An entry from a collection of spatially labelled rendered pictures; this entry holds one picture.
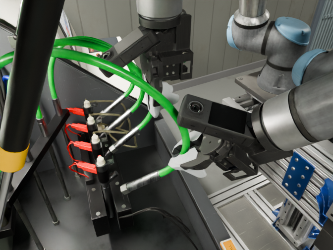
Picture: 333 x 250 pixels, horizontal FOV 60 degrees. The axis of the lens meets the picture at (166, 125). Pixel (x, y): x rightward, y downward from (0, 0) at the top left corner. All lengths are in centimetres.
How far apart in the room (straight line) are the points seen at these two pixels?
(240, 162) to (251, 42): 67
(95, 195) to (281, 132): 54
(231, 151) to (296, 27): 67
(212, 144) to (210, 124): 5
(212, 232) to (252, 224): 95
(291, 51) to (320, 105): 69
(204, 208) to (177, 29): 47
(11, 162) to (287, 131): 30
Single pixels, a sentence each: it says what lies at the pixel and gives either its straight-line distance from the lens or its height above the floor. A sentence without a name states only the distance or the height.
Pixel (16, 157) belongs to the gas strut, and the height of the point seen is 146.
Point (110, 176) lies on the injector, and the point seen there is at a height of 106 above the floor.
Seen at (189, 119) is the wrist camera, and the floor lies 135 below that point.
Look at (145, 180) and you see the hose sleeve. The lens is 58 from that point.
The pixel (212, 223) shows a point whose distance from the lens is 77.
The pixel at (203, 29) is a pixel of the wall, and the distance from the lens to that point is 287.
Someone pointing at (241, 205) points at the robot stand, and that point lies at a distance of 176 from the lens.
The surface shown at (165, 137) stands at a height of 95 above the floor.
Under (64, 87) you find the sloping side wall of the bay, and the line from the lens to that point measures 92.
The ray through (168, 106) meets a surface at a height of 134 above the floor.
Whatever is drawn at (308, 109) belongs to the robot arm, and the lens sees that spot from 37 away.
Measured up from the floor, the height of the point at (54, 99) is 116.
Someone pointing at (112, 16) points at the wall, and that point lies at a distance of 243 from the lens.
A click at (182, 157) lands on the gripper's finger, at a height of 124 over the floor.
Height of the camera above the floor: 160
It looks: 39 degrees down
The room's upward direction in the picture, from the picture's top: straight up
